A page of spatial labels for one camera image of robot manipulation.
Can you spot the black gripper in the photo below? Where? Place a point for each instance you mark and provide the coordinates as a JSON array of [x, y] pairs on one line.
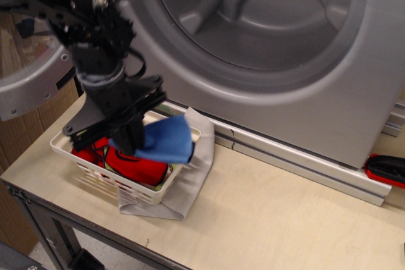
[[115, 111]]

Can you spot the blue cloth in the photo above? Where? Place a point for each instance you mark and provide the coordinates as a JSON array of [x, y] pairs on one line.
[[167, 141]]

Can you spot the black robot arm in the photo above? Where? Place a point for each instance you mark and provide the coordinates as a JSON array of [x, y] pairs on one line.
[[99, 39]]

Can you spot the round transparent machine door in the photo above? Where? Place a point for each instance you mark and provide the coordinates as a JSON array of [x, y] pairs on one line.
[[31, 77]]

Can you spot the grey toy washing machine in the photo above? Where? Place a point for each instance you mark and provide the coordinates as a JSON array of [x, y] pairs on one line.
[[317, 75]]

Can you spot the red little tikes garment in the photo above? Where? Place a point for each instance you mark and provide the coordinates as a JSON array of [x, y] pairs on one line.
[[139, 169]]

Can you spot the grey folded cloth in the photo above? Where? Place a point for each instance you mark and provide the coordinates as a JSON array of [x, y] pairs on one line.
[[179, 199]]

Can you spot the red and black tool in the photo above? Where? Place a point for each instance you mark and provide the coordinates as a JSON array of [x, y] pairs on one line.
[[386, 169]]

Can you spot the metal table frame leg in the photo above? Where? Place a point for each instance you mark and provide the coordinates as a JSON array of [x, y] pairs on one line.
[[58, 239]]

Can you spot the aluminium extrusion rail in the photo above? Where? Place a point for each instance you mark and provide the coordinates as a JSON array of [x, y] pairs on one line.
[[284, 156]]

